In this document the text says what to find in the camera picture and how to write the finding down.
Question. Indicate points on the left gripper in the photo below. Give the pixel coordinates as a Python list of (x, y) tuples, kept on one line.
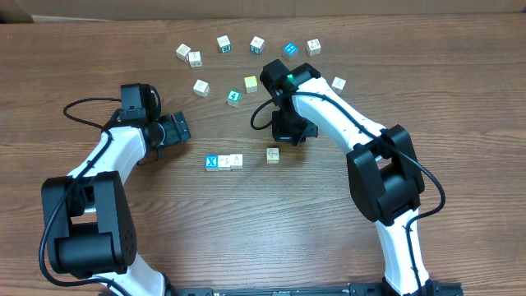
[(173, 131)]

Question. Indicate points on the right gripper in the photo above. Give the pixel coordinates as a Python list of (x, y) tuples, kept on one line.
[(283, 135)]

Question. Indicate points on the wooden block yellow side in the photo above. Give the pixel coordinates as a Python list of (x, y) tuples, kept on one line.
[(272, 155)]

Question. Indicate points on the blue X block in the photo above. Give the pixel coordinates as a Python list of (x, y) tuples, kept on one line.
[(211, 163)]

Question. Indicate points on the wooden letter A block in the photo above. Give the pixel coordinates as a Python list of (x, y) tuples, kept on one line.
[(236, 161)]

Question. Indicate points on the plain wooden block front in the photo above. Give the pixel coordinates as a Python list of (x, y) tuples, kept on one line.
[(224, 162)]

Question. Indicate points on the plain wooden block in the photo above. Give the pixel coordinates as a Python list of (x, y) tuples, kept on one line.
[(224, 162), (183, 51), (338, 85), (201, 88)]

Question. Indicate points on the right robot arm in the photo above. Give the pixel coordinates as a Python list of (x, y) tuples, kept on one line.
[(385, 181)]

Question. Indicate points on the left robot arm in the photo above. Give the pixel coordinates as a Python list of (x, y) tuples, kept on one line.
[(89, 236)]

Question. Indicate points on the plain wooden block left-middle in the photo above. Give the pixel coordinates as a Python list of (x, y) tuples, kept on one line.
[(201, 88)]

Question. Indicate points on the yellow top block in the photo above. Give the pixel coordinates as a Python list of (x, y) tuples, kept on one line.
[(251, 84)]

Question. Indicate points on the green number 4 block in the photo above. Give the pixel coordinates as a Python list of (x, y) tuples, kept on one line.
[(234, 98)]

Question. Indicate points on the plain wooden block right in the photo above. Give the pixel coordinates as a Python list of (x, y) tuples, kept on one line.
[(338, 85)]

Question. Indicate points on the blue top block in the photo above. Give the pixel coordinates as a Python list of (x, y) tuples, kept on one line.
[(290, 51)]

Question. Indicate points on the wooden block red-edged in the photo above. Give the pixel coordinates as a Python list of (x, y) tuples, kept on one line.
[(195, 59)]

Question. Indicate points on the plain wooden block far-left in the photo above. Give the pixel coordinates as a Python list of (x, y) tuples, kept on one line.
[(183, 51)]

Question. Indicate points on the wooden block far right top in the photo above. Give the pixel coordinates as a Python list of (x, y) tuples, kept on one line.
[(313, 47)]

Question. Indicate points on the wooden block teal side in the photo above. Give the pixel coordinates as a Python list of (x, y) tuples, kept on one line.
[(257, 45)]

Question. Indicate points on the wooden block green H side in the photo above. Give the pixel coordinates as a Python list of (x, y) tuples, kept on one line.
[(224, 44)]

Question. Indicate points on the cardboard strip at table back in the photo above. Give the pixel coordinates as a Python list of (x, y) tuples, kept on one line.
[(27, 11)]

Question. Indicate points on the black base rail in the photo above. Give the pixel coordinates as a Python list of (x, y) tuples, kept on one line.
[(433, 288)]

